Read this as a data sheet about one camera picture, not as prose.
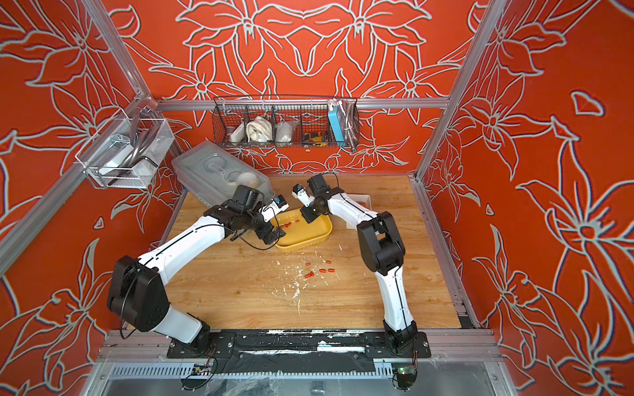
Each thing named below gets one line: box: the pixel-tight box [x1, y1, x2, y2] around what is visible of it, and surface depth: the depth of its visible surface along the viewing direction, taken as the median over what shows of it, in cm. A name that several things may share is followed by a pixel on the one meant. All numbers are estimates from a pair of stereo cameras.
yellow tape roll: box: [236, 172, 260, 189], surface depth 95 cm
